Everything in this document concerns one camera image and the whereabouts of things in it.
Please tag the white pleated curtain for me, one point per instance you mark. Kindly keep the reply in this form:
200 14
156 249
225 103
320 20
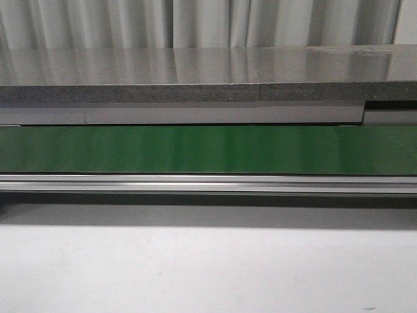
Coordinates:
204 24

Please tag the grey speckled bench slab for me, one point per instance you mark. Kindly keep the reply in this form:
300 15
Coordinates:
103 75

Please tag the aluminium front conveyor rail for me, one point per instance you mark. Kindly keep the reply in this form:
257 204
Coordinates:
310 184

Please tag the grey rear conveyor rail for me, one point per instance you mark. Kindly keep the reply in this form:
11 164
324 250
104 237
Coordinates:
340 112

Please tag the green conveyor belt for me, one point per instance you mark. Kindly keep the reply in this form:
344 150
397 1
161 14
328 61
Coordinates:
327 150

